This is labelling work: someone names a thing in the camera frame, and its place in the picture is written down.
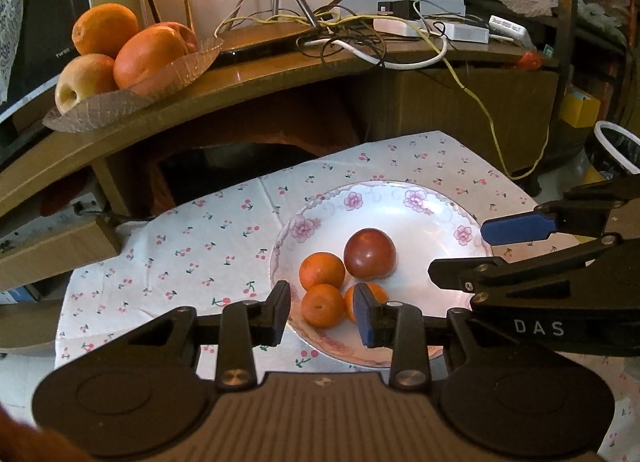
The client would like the black cable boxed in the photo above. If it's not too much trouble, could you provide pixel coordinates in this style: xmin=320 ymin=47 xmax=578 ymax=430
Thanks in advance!
xmin=296 ymin=12 xmax=388 ymax=68

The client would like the yellow box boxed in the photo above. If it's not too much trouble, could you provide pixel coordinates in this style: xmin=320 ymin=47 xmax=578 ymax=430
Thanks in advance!
xmin=559 ymin=90 xmax=602 ymax=129

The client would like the white-rimmed trash bin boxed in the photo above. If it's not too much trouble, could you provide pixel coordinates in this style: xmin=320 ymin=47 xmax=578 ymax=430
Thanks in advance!
xmin=593 ymin=120 xmax=640 ymax=181

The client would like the black plug adapter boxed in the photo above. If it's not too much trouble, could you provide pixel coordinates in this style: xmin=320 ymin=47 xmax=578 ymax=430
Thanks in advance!
xmin=377 ymin=0 xmax=419 ymax=19

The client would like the white lace cloth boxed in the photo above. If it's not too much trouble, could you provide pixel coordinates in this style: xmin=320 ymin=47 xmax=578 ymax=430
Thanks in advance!
xmin=0 ymin=0 xmax=34 ymax=103

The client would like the white cable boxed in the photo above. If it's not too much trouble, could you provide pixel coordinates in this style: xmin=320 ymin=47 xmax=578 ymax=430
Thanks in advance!
xmin=299 ymin=33 xmax=449 ymax=68

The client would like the round orange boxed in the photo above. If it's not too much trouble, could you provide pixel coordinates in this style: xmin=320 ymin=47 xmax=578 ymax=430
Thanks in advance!
xmin=72 ymin=3 xmax=140 ymax=58

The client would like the floral white plate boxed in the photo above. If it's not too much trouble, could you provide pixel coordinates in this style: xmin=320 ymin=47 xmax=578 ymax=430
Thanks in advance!
xmin=269 ymin=181 xmax=494 ymax=371

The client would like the wooden desk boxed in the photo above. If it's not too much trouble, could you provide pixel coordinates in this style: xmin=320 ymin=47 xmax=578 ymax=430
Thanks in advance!
xmin=0 ymin=32 xmax=561 ymax=223

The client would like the yellow cable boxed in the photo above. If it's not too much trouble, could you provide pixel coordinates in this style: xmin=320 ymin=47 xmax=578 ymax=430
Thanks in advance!
xmin=215 ymin=12 xmax=551 ymax=181

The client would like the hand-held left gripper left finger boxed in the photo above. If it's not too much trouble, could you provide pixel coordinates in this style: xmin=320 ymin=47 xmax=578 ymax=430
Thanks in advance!
xmin=114 ymin=281 xmax=292 ymax=392

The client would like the wooden board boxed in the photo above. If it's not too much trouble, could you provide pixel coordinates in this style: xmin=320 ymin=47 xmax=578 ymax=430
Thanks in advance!
xmin=0 ymin=216 xmax=124 ymax=291

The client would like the black router with antennas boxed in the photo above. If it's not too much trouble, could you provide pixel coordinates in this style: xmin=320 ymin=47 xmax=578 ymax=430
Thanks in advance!
xmin=219 ymin=0 xmax=352 ymax=60

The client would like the white labelled device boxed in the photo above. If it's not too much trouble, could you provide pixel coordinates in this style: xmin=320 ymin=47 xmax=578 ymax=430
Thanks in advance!
xmin=487 ymin=14 xmax=532 ymax=38

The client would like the cherry print tablecloth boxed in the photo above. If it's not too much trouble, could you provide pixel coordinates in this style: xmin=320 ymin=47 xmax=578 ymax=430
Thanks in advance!
xmin=54 ymin=131 xmax=640 ymax=462

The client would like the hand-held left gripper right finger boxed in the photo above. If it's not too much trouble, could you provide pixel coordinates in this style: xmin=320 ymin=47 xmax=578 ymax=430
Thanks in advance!
xmin=352 ymin=283 xmax=503 ymax=391

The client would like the leaf-shaped glass dish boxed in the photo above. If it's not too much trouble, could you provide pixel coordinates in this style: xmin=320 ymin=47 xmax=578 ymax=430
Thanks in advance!
xmin=42 ymin=36 xmax=224 ymax=133

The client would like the yellow-red apple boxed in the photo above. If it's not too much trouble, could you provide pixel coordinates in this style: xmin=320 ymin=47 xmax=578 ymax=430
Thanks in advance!
xmin=54 ymin=54 xmax=119 ymax=114

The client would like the small orange mandarin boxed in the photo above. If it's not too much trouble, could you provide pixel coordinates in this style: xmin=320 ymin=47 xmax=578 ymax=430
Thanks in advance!
xmin=301 ymin=284 xmax=346 ymax=329
xmin=344 ymin=283 xmax=390 ymax=324
xmin=298 ymin=252 xmax=346 ymax=291

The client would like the white power strip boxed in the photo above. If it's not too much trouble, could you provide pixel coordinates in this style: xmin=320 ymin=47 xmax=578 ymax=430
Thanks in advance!
xmin=440 ymin=22 xmax=490 ymax=44
xmin=373 ymin=16 xmax=431 ymax=40

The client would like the red apple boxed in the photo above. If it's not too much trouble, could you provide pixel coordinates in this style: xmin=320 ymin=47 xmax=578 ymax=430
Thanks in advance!
xmin=159 ymin=22 xmax=199 ymax=55

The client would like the large orange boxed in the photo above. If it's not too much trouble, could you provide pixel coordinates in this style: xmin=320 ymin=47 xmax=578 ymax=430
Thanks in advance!
xmin=113 ymin=28 xmax=187 ymax=90

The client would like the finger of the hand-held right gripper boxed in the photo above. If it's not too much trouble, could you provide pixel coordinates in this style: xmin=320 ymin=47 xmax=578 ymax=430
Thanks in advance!
xmin=429 ymin=234 xmax=628 ymax=303
xmin=481 ymin=176 xmax=640 ymax=245

